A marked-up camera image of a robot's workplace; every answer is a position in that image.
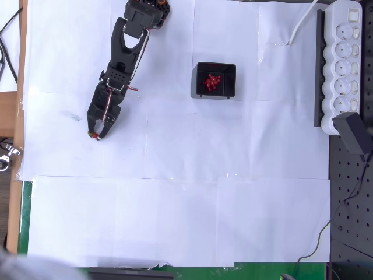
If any black flat device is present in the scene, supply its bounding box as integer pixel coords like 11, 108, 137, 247
87, 265, 175, 280

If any metal clamp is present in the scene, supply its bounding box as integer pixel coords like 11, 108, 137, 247
0, 142, 23, 173

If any white power cable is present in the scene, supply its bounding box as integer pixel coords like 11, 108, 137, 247
288, 0, 320, 45

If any red white servo cable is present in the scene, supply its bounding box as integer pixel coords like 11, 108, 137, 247
101, 84, 140, 123

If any green cutting mat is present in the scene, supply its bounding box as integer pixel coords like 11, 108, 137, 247
17, 180, 327, 280

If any thin black cable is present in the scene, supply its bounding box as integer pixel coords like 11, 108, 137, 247
293, 154, 372, 280

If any white power strip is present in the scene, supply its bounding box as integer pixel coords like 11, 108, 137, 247
320, 0, 364, 135

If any blurred grey rounded object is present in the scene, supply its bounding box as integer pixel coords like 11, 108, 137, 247
0, 247, 85, 280

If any black open box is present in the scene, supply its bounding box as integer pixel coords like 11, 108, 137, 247
191, 61, 237, 100

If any white paper table cover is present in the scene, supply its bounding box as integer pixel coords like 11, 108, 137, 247
19, 0, 332, 268

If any black power adapter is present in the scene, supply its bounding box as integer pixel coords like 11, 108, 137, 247
332, 112, 371, 155

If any black pegboard panel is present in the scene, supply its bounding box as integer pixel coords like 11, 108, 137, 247
328, 0, 373, 280

